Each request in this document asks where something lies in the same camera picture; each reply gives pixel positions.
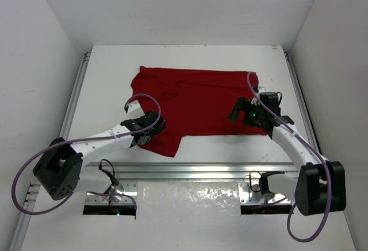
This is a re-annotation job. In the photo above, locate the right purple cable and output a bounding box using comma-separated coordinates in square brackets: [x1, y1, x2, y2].
[247, 71, 332, 243]

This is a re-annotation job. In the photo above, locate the red t-shirt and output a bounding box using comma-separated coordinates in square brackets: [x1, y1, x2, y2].
[131, 66, 265, 157]

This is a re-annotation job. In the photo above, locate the left black base cable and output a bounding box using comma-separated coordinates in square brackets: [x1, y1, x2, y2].
[97, 159, 121, 186]

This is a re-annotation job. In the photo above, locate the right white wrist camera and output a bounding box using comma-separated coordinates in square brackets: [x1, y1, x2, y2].
[253, 86, 268, 93]

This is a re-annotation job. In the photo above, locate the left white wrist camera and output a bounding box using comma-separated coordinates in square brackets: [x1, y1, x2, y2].
[124, 100, 144, 116]

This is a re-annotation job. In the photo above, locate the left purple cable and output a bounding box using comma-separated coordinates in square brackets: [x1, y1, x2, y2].
[11, 93, 162, 215]

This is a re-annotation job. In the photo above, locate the purple cable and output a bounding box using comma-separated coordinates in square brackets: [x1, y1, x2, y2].
[247, 71, 332, 243]
[11, 93, 162, 215]

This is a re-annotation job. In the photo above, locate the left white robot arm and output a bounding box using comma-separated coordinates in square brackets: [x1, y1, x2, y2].
[33, 110, 166, 200]

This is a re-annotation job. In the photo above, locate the aluminium rail frame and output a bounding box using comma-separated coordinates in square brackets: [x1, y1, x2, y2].
[8, 48, 346, 251]

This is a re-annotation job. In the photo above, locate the black base cable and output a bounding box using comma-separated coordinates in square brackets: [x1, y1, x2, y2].
[248, 170, 264, 196]
[97, 159, 121, 186]

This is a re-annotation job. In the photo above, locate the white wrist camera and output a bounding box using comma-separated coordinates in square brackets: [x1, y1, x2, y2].
[253, 86, 268, 93]
[124, 100, 144, 116]

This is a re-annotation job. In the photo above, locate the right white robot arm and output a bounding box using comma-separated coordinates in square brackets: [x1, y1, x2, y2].
[228, 91, 346, 216]

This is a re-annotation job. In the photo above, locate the right black base cable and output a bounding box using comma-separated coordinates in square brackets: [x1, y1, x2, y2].
[248, 170, 264, 196]

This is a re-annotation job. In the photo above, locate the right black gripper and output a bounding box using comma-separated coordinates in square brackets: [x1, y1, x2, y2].
[228, 98, 266, 129]

